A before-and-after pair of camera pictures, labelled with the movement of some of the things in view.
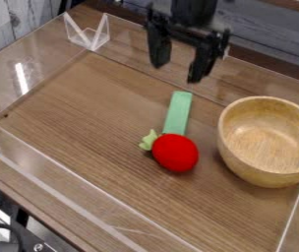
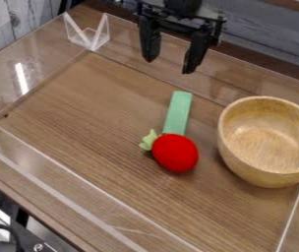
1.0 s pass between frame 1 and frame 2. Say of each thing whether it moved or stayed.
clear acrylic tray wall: stayed
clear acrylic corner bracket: stayed
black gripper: moved
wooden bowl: stayed
